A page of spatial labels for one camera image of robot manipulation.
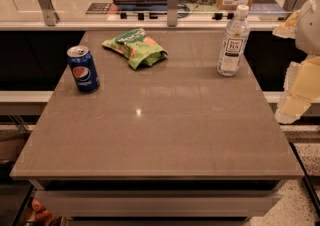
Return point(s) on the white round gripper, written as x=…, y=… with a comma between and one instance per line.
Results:
x=309, y=30

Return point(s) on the clear plastic water bottle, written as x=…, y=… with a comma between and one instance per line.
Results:
x=235, y=39

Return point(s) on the green snack bag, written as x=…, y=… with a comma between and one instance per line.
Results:
x=137, y=47

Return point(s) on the blue Pepsi can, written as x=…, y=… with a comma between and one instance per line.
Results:
x=83, y=68

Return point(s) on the grey table drawer cabinet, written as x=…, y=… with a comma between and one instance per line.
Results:
x=158, y=204

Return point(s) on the orange object on floor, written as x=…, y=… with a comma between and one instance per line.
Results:
x=41, y=215

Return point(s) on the middle metal glass bracket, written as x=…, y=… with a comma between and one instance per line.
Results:
x=172, y=13

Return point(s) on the left metal glass bracket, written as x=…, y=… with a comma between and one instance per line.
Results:
x=51, y=17

